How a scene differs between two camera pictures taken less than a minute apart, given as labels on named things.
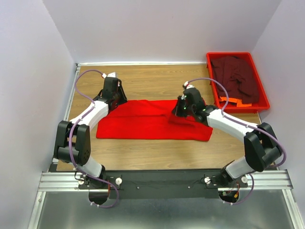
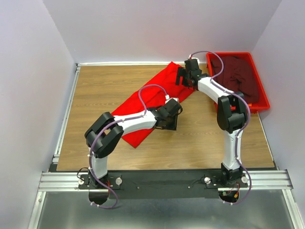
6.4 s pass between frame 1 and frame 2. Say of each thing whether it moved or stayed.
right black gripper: moved
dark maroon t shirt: stayed
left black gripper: moved
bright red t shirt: moved
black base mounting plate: stayed
